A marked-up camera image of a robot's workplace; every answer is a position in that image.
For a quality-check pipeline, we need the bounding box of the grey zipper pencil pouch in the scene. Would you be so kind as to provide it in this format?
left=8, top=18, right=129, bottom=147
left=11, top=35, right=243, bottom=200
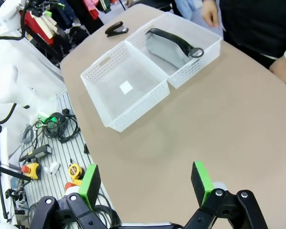
left=145, top=28, right=204, bottom=70

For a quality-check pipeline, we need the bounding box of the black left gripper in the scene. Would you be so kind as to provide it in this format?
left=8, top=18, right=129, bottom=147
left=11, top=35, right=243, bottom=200
left=28, top=0, right=66, bottom=18

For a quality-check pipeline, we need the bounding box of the white perforated plastic basket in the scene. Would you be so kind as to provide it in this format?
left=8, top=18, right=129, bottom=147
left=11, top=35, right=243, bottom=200
left=125, top=11, right=223, bottom=89

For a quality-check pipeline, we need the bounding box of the person's left hand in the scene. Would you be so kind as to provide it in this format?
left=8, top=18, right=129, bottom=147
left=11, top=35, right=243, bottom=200
left=268, top=56, right=286, bottom=84

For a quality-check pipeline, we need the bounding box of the light blue shirt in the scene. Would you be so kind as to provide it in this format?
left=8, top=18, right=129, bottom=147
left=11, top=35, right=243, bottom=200
left=175, top=0, right=204, bottom=21

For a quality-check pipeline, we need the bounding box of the black stapler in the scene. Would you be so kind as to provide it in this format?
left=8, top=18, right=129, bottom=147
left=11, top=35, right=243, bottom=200
left=104, top=21, right=129, bottom=38

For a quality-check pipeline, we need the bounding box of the pink red garment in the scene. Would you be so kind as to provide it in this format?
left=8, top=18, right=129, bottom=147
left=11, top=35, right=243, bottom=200
left=82, top=0, right=103, bottom=20

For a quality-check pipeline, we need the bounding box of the person's left forearm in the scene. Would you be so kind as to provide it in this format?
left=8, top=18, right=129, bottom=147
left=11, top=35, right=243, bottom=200
left=257, top=35, right=286, bottom=60

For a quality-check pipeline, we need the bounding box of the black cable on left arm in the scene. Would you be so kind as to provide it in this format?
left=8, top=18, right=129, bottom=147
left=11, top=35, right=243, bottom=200
left=0, top=0, right=31, bottom=42

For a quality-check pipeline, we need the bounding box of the grey coiled cable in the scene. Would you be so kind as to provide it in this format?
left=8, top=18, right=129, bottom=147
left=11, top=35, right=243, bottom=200
left=20, top=124, right=39, bottom=150

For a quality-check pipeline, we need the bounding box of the person in black jacket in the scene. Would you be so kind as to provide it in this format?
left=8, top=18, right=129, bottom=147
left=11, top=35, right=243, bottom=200
left=219, top=0, right=286, bottom=71

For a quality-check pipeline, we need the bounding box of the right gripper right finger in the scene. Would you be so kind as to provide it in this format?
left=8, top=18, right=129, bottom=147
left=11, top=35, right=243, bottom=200
left=183, top=161, right=269, bottom=229

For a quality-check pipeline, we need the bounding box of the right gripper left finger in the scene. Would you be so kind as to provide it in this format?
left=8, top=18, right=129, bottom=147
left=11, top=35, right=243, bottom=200
left=33, top=164, right=124, bottom=229

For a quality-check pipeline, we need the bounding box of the white basket with label sticker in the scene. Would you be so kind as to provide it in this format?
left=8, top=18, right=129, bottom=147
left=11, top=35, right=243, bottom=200
left=80, top=40, right=170, bottom=133

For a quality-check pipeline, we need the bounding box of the yellow tape measure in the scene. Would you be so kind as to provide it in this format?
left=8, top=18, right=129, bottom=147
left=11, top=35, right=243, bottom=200
left=68, top=163, right=84, bottom=181

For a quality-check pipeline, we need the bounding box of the black cable bundle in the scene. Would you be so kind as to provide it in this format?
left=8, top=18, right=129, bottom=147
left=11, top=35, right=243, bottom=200
left=34, top=108, right=81, bottom=144

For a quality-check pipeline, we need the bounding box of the white plastic adapter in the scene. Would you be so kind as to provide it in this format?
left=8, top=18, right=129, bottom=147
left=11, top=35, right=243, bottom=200
left=43, top=161, right=61, bottom=175

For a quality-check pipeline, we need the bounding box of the power strip with green light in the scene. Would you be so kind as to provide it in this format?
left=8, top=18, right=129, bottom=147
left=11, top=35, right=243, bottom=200
left=37, top=111, right=58, bottom=125

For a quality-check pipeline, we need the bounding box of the black coiled cable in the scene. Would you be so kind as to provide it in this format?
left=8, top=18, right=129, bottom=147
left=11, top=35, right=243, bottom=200
left=95, top=193, right=121, bottom=226

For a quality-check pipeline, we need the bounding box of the yellow emergency stop box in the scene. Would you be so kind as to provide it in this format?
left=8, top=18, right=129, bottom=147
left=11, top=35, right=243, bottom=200
left=20, top=162, right=41, bottom=181

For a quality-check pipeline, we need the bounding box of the person's right hand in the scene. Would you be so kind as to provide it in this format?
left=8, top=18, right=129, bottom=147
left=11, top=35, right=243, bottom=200
left=202, top=1, right=220, bottom=27

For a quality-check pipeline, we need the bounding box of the black clamp bracket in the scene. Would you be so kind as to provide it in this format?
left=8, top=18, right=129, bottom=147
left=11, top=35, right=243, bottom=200
left=5, top=182, right=31, bottom=203

